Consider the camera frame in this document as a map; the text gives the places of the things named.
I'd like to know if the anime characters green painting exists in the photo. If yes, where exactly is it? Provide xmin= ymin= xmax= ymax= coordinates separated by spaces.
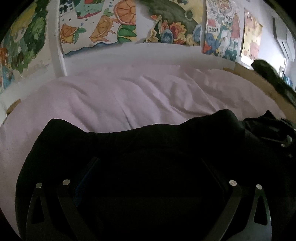
xmin=1 ymin=1 xmax=52 ymax=92

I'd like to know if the white wall pipe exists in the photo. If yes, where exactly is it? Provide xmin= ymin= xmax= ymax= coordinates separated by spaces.
xmin=47 ymin=1 xmax=67 ymax=77

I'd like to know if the wooden bed frame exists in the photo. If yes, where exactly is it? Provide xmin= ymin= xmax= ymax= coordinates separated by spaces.
xmin=223 ymin=63 xmax=295 ymax=123

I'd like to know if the black garment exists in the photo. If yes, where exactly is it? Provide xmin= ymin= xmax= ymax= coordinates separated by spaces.
xmin=15 ymin=109 xmax=295 ymax=240

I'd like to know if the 2024 dragon painting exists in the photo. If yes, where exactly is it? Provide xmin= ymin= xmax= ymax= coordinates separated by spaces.
xmin=203 ymin=0 xmax=240 ymax=62

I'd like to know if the dark green garment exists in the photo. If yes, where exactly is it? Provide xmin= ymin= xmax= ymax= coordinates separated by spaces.
xmin=251 ymin=59 xmax=296 ymax=108

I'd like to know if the yellow pig painting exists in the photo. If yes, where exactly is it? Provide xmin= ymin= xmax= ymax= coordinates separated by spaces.
xmin=241 ymin=9 xmax=263 ymax=65

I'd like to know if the pink duvet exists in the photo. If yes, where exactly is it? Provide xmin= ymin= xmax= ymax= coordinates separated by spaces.
xmin=1 ymin=65 xmax=285 ymax=231

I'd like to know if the orange slices drink painting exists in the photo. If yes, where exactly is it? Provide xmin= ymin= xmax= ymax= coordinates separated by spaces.
xmin=59 ymin=0 xmax=137 ymax=55

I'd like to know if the white air conditioner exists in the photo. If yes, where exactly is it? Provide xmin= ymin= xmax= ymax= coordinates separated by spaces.
xmin=273 ymin=18 xmax=295 ymax=62

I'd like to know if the green hill flowers painting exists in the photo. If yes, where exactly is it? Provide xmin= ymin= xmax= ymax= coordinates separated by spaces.
xmin=140 ymin=0 xmax=204 ymax=46

